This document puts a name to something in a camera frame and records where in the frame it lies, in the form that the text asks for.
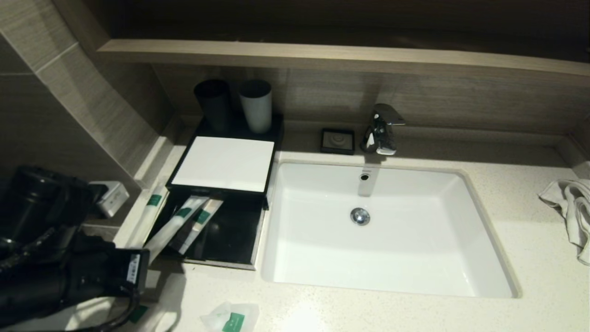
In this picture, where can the slim frosted sleeve green label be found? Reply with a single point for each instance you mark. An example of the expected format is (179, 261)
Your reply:
(203, 221)

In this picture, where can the toothbrush kit frosted sleeve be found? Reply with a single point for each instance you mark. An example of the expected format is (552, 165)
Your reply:
(175, 226)
(150, 216)

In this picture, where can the black glossy box drawer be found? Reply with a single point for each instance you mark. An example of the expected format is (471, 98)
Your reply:
(235, 235)

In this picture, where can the grey tumbler cup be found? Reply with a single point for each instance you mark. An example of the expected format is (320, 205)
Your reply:
(256, 108)

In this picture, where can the white rectangular sink basin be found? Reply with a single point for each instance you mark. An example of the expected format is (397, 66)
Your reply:
(392, 258)

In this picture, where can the dark tumbler cup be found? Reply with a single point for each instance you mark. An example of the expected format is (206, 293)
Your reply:
(213, 103)

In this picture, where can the wooden wall shelf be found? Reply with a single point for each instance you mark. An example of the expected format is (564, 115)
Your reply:
(322, 55)

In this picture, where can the white crumpled towel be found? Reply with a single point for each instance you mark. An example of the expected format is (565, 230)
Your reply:
(574, 207)

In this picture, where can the chrome sink drain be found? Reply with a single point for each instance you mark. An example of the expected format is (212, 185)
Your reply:
(360, 216)

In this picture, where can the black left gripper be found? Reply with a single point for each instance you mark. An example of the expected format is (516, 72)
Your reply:
(110, 272)

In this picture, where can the black square soap dish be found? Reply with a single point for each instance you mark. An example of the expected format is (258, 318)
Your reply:
(338, 140)

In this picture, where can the green-label amenity packet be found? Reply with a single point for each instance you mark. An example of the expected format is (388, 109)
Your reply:
(138, 313)
(230, 318)

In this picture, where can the white ribbed tray mat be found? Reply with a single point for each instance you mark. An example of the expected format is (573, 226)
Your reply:
(226, 163)

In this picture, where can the chrome sink faucet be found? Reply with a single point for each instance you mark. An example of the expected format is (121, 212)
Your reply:
(381, 131)

